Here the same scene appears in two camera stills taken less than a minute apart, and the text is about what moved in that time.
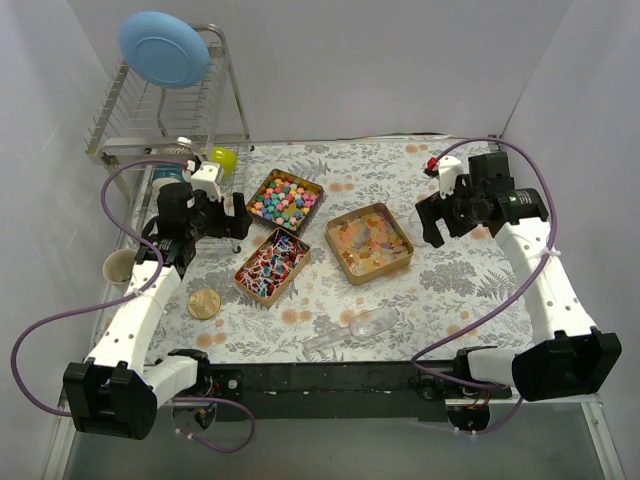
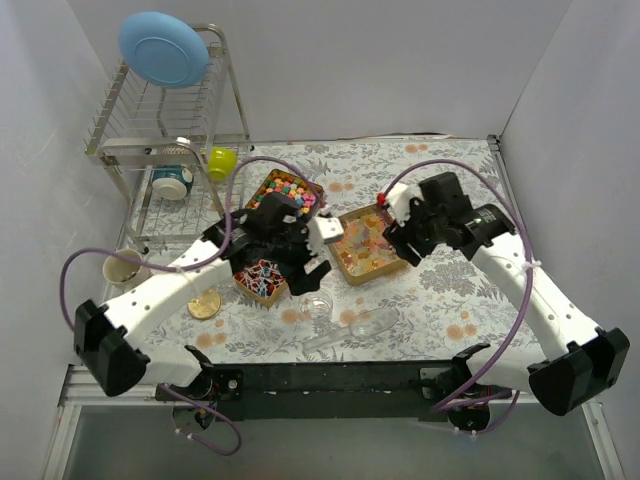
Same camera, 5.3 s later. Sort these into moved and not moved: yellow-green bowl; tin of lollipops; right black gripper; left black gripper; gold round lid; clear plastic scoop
Moved: right black gripper; left black gripper
Not moved: tin of lollipops; clear plastic scoop; gold round lid; yellow-green bowl
